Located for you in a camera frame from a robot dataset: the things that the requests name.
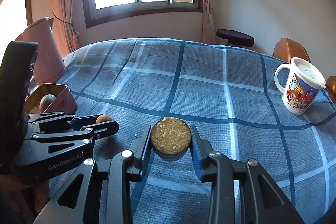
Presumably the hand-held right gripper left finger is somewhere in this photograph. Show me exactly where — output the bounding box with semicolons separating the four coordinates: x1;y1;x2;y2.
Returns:
33;125;153;224

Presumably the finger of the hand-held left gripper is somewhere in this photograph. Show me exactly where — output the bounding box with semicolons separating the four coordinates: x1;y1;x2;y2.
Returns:
26;120;119;153
28;111;100;133

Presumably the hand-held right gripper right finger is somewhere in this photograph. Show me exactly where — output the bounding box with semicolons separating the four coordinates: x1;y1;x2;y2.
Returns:
189;125;306;224

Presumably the brown round fruit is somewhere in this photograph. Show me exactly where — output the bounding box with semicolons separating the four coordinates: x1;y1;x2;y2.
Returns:
39;94;57;112
95;114;113;124

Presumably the metal tin box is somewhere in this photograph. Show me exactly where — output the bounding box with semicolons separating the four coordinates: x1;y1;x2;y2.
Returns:
25;83;78;115

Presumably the glass jar with golden lid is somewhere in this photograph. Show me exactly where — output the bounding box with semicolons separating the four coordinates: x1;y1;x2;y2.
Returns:
150;117;191;161

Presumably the pink electric kettle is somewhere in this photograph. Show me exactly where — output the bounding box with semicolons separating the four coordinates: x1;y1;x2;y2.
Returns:
15;17;66;84

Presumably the blue plaid blanket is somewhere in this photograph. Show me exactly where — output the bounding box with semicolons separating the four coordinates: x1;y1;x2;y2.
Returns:
49;38;336;224

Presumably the white printed mug with lid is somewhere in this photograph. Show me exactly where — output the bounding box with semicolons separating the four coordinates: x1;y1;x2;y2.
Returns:
274;57;326;115

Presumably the black round stool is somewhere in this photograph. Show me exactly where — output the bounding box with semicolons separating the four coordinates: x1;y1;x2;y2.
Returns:
216;29;255;47

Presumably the orange-brown chair back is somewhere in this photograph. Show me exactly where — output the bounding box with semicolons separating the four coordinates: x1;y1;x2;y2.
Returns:
272;38;311;65

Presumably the brown leather sofa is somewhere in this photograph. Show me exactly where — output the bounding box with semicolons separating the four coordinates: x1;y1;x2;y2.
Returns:
325;76;336;104

